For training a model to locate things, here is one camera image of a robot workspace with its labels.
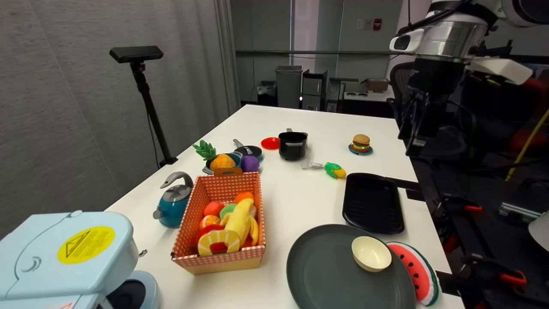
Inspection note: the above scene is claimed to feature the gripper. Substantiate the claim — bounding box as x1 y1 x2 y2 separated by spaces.
398 57 468 158

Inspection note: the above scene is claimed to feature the black tray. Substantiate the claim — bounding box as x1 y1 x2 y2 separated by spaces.
342 172 405 235

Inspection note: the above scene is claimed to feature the grey plate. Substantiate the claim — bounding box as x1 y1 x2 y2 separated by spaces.
286 224 417 309

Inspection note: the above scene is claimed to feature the red checked cardboard basket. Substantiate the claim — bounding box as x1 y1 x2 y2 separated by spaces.
170 172 267 276

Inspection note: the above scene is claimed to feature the black office chair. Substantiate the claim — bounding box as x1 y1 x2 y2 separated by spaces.
386 62 417 128

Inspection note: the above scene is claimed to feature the toy burger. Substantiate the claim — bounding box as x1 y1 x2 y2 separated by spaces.
352 133 371 152

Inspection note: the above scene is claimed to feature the cardboard box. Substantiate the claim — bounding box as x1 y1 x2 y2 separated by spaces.
361 78 390 94

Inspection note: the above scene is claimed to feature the toy corn cob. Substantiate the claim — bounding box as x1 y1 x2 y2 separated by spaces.
324 162 347 179

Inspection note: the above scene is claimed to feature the grey drawer cabinet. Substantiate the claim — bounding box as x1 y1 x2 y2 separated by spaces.
301 70 329 112

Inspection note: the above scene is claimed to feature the red chair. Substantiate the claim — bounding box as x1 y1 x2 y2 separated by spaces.
508 76 549 151

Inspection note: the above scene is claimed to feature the black toy pot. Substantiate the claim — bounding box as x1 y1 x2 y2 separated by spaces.
278 127 309 161

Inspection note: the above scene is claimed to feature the grey horizontal rod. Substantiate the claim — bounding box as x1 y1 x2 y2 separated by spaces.
235 49 400 57

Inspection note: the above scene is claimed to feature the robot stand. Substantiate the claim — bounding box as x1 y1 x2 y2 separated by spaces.
385 158 549 309

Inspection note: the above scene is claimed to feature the grey trash bin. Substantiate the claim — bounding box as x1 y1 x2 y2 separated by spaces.
274 65 304 109

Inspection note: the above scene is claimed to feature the cream bowl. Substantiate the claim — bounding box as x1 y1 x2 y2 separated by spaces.
351 236 392 273

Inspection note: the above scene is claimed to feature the plush watermelon slice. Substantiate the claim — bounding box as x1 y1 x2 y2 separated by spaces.
386 241 440 307

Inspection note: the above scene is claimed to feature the bin with white bag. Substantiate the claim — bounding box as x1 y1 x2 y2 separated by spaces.
256 80 278 106

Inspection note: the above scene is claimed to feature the small black toy pan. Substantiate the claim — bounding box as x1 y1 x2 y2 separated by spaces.
232 138 263 161

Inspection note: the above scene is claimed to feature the purple toy fruit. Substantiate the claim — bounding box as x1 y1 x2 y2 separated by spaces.
240 155 260 173

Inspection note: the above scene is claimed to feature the teal toy bowl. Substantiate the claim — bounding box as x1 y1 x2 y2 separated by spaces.
202 152 244 175

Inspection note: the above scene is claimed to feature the yellow plush banana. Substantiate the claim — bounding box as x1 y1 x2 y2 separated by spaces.
220 198 259 248

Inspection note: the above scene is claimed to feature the toy pineapple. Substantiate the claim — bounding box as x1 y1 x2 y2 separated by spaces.
193 140 238 171

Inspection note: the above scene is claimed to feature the red-orange plush fruit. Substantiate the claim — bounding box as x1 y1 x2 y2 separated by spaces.
203 200 225 218

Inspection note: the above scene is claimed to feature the small plush citrus half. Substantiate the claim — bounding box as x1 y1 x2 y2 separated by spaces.
199 215 222 230

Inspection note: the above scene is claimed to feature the red plush fruit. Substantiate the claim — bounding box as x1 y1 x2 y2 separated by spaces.
195 224 224 246

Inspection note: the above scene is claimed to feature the teal toy kettle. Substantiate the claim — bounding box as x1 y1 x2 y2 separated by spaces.
153 171 194 228

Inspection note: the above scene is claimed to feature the orange-handled clamp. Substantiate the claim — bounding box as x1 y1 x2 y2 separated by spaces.
444 195 484 214
465 254 528 287

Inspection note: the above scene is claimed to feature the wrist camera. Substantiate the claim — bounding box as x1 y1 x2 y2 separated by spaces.
468 57 534 85

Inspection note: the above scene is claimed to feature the yellow hose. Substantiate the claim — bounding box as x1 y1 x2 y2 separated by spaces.
505 108 549 182

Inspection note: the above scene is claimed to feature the silver metal rail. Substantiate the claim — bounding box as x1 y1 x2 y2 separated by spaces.
498 202 537 224

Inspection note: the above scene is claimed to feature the camera on tripod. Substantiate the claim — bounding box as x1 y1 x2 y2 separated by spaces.
109 45 179 168

